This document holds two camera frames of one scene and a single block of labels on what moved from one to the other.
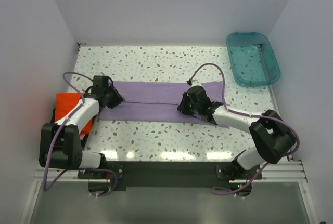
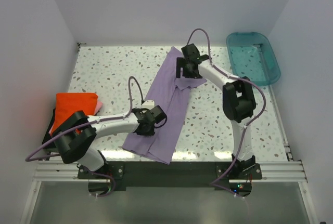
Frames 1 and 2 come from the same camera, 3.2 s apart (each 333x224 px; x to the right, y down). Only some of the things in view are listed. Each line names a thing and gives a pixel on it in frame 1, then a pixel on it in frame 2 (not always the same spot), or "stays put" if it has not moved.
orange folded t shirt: [64, 102] stays put
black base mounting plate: [171, 173] stays put
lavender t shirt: [156, 101] to [171, 94]
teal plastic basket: [253, 60] stays put
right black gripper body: [188, 107] to [196, 76]
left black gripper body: [113, 97] to [150, 132]
